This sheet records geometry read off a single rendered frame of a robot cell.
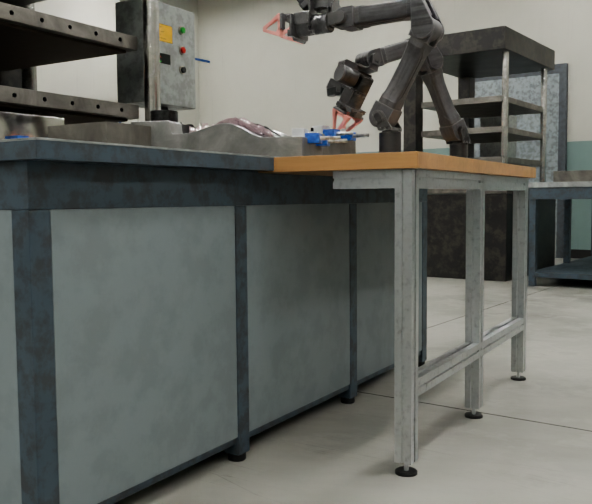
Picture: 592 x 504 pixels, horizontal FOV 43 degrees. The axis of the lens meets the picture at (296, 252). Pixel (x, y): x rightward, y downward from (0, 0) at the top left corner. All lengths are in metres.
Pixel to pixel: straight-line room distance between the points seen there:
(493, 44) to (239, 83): 5.61
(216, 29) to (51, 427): 10.48
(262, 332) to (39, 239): 0.79
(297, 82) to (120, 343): 9.19
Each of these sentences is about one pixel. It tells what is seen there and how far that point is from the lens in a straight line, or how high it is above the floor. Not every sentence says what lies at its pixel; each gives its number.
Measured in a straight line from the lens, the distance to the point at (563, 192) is 5.93.
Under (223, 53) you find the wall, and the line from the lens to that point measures 11.58.
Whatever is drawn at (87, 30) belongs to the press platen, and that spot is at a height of 1.27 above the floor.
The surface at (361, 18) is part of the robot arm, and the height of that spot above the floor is 1.19.
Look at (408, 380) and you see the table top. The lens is 1.86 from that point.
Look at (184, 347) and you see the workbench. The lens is 1.77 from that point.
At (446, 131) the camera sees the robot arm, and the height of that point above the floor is 0.92.
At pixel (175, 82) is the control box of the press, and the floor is 1.16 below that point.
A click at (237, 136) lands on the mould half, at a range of 2.06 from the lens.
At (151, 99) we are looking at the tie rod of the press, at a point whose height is 1.06.
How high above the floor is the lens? 0.69
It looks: 4 degrees down
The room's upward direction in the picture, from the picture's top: straight up
